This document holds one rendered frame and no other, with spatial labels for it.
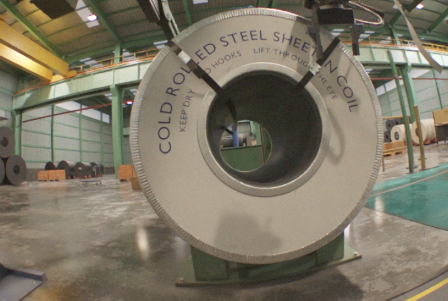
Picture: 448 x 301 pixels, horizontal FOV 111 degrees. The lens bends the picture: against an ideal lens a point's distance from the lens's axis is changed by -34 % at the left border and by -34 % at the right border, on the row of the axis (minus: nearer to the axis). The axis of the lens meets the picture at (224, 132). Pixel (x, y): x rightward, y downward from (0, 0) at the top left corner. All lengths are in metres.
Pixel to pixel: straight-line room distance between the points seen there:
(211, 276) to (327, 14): 1.26
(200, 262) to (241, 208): 0.44
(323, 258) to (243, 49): 1.15
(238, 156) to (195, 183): 2.51
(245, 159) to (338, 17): 2.92
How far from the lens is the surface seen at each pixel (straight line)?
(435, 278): 0.58
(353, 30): 0.79
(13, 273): 1.77
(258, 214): 0.97
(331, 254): 1.37
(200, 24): 1.14
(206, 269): 1.28
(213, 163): 0.94
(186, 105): 0.98
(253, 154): 3.45
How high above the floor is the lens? 0.66
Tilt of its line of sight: 7 degrees up
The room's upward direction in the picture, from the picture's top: 6 degrees counter-clockwise
